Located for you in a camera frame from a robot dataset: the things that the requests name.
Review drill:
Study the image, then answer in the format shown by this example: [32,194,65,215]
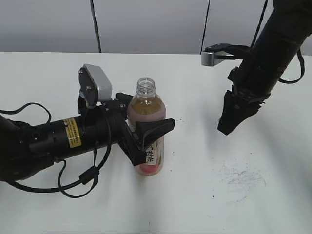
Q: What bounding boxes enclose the peach oolong tea bottle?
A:
[127,78,166,176]

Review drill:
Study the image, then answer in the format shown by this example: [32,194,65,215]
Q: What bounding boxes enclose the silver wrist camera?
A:
[78,63,112,109]
[201,43,251,67]

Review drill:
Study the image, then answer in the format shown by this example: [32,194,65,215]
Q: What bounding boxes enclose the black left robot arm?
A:
[0,93,175,181]

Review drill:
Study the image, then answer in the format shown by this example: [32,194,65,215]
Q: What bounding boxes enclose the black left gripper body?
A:
[77,97,146,166]

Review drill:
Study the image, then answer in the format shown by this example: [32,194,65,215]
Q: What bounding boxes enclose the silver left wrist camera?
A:
[78,63,112,109]

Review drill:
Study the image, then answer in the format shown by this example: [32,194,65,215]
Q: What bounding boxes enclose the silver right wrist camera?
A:
[201,43,251,67]

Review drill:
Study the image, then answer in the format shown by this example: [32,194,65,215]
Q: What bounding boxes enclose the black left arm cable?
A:
[0,102,112,198]

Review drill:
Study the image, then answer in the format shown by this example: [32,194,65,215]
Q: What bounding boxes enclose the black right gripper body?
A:
[224,66,271,117]

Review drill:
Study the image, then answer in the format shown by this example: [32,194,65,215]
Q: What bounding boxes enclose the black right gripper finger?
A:
[226,104,261,135]
[217,90,240,134]

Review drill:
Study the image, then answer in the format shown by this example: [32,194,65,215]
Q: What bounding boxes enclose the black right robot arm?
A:
[217,0,312,135]

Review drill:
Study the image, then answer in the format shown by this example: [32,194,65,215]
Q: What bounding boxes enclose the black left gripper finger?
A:
[116,92,134,110]
[135,118,175,149]

